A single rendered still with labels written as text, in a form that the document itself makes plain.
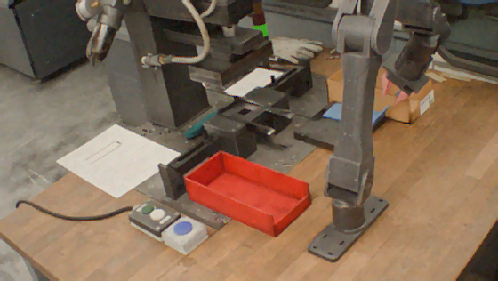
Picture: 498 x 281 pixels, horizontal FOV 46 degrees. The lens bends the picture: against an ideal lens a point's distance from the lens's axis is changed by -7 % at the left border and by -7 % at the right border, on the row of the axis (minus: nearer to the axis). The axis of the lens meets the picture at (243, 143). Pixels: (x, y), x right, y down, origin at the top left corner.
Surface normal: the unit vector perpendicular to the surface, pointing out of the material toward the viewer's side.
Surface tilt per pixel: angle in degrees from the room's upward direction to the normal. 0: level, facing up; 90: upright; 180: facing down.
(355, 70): 72
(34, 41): 90
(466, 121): 0
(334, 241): 0
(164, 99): 90
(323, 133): 0
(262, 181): 90
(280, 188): 90
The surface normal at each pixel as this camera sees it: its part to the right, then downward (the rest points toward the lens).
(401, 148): -0.17, -0.83
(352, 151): -0.65, 0.22
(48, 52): 0.69, 0.28
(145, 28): -0.65, 0.50
